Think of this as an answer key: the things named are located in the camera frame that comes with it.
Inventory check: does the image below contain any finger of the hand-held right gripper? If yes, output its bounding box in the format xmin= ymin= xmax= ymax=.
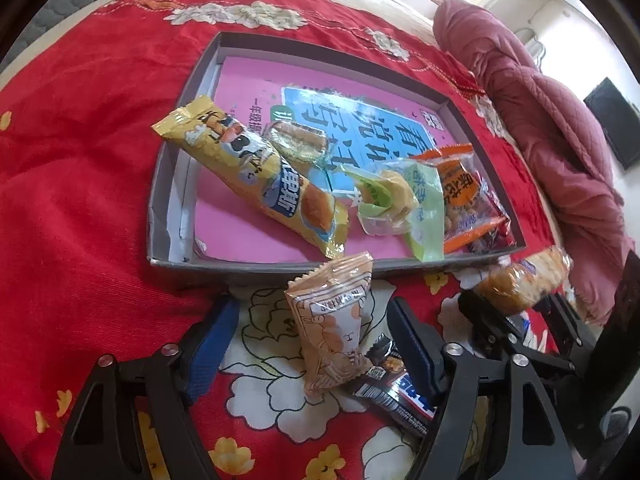
xmin=456 ymin=289 xmax=533 ymax=362
xmin=546 ymin=292 xmax=596 ymax=370

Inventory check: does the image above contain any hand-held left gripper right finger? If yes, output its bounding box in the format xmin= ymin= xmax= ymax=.
xmin=386 ymin=297 xmax=576 ymax=480

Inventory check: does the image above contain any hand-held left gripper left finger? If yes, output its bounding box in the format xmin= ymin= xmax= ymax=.
xmin=52 ymin=294 xmax=241 ymax=480

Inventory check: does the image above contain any dark chocolate bar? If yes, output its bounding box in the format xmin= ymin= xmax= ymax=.
xmin=347 ymin=332 xmax=439 ymax=439

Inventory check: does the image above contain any clear rice cracker packet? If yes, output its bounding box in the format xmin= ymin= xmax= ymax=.
xmin=472 ymin=247 xmax=572 ymax=317

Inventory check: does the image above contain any peach snack packet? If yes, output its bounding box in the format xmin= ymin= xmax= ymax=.
xmin=283 ymin=252 xmax=375 ymax=397

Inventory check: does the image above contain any green pastry packet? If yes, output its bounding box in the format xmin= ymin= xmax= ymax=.
xmin=344 ymin=156 xmax=447 ymax=264

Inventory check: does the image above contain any orange peanut packet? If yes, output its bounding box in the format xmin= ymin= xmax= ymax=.
xmin=410 ymin=143 xmax=512 ymax=255

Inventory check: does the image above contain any grey cardboard box tray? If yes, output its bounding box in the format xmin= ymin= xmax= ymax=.
xmin=146 ymin=31 xmax=529 ymax=279

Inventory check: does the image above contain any long yellow bread packet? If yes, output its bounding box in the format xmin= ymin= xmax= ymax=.
xmin=151 ymin=95 xmax=351 ymax=261

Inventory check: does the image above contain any red candy packet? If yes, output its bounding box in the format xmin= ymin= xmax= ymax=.
xmin=469 ymin=170 xmax=516 ymax=254

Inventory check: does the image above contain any pink book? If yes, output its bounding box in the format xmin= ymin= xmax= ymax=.
xmin=191 ymin=55 xmax=452 ymax=264

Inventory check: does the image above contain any pink quilt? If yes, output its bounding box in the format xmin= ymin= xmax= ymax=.
xmin=432 ymin=0 xmax=637 ymax=327

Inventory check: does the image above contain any black television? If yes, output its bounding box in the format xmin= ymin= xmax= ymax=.
xmin=583 ymin=77 xmax=640 ymax=171

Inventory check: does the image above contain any red floral blanket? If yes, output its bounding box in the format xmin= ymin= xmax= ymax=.
xmin=0 ymin=0 xmax=591 ymax=480

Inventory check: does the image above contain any gold wrapped candy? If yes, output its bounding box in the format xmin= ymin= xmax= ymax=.
xmin=263 ymin=121 xmax=332 ymax=166

